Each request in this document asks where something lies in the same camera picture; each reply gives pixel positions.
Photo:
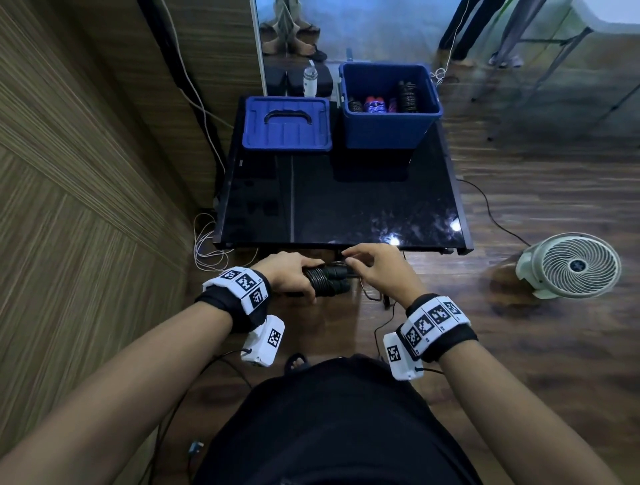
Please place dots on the person's left hand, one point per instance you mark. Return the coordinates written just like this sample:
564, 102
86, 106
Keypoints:
285, 272

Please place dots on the person's right hand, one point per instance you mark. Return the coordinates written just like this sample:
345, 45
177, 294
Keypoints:
392, 275

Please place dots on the blue plastic bin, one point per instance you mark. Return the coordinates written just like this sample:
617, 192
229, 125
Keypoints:
390, 130

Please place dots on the person's right forearm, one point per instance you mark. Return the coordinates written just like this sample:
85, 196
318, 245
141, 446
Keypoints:
520, 414

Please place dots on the person's left forearm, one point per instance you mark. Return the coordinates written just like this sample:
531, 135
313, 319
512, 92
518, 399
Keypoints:
115, 399

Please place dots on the person's left foot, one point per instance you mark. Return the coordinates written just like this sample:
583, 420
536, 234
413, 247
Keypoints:
297, 362

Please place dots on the blue bin lid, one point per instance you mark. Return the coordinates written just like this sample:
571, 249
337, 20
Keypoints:
265, 137

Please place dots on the person's black clothing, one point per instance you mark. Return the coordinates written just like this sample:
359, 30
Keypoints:
340, 424

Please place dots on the black wristband with marker tags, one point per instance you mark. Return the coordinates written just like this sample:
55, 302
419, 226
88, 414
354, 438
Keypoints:
237, 297
435, 325

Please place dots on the black glossy low table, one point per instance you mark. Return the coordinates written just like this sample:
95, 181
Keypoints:
350, 200

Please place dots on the white floor fan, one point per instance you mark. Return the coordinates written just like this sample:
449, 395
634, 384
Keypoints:
572, 265

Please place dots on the white water bottle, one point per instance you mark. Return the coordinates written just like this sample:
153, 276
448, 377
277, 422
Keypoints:
310, 82

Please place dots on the black pouch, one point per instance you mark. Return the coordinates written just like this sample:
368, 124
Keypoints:
325, 82

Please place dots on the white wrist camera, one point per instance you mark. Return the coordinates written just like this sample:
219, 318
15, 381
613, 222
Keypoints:
400, 357
262, 342

